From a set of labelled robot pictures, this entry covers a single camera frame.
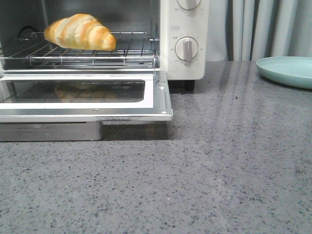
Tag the glass oven door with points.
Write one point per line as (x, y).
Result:
(83, 97)

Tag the golden striped bread roll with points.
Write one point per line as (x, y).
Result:
(80, 31)

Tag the lower oven dial knob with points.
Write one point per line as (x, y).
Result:
(186, 49)

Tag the oven dial knob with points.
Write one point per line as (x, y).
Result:
(188, 4)
(186, 49)

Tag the white Toshiba toaster oven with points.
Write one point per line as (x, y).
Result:
(162, 19)

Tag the upper oven dial knob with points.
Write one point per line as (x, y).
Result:
(188, 4)

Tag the grey pleated curtain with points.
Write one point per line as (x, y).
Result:
(244, 30)

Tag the light green round plate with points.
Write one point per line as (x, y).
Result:
(290, 71)

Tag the metal wire oven rack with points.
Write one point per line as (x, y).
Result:
(133, 50)

